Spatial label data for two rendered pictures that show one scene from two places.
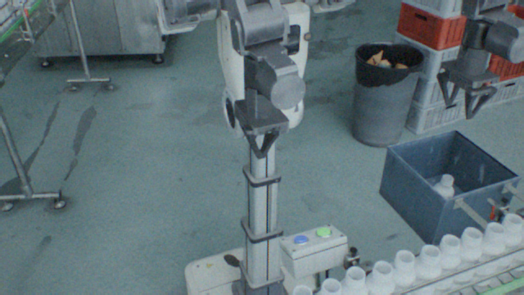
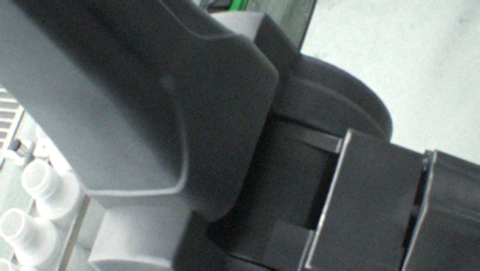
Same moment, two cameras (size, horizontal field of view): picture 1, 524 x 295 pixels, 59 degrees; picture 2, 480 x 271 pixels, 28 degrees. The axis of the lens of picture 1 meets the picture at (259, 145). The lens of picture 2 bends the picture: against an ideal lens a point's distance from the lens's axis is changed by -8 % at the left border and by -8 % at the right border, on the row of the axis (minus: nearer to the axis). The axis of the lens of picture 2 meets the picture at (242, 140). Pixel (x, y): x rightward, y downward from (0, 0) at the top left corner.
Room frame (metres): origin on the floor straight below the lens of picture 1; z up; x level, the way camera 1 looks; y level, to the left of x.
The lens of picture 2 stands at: (1.41, -0.31, 1.90)
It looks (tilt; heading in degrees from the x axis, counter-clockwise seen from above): 51 degrees down; 165
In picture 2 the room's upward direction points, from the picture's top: 40 degrees counter-clockwise
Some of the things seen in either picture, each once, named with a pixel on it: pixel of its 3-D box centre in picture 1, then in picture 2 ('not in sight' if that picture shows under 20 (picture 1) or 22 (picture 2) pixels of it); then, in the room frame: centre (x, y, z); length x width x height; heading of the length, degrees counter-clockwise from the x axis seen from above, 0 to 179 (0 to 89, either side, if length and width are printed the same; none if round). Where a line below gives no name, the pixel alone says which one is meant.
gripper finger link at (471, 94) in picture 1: (469, 96); not in sight; (0.84, -0.43, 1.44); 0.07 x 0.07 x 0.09; 22
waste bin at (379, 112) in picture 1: (382, 96); not in sight; (2.86, -0.86, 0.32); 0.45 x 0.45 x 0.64
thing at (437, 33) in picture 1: (450, 18); not in sight; (3.17, -1.34, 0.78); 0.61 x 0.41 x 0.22; 119
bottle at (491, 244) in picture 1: (485, 253); not in sight; (0.74, -0.52, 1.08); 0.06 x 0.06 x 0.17
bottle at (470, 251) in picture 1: (463, 259); not in sight; (0.72, -0.47, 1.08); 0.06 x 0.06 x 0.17
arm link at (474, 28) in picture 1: (481, 32); not in sight; (0.85, -0.43, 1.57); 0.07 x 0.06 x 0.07; 25
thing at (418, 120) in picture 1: (430, 101); not in sight; (3.16, -1.33, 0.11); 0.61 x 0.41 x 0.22; 118
